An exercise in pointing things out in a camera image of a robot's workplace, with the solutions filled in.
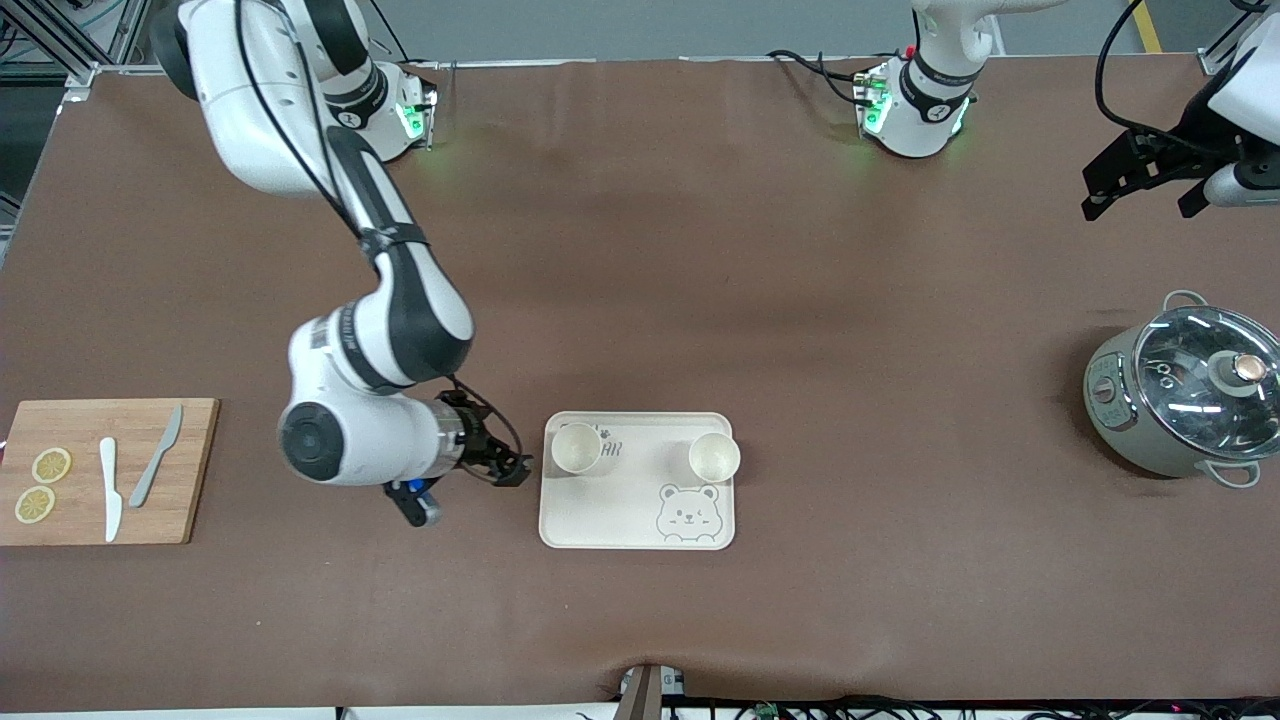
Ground glass pot lid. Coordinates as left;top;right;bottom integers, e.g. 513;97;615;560
1133;305;1280;433

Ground aluminium frame profile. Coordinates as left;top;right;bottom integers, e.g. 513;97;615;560
1200;15;1253;77
0;0;151;101

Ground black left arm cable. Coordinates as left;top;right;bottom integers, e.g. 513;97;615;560
1095;0;1251;161

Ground white plastic cup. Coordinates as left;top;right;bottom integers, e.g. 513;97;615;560
552;422;603;476
688;432;742;483

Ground grey pot with glass lid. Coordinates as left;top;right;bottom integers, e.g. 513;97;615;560
1083;290;1280;489

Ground black base cable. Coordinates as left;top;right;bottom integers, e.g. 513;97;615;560
378;20;441;69
768;48;873;107

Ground wooden cutting board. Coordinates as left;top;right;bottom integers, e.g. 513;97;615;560
0;398;220;547

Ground brown table cover mat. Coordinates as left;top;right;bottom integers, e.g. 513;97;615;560
0;55;1280;713

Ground white plastic knife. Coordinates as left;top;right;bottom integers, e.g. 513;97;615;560
98;437;123;544

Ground cream tray with bear print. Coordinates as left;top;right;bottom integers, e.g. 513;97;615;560
539;411;736;551

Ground grey metal bracket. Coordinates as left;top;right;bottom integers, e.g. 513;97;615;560
615;662;691;720

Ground grey plastic knife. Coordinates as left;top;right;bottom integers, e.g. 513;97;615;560
128;404;185;509

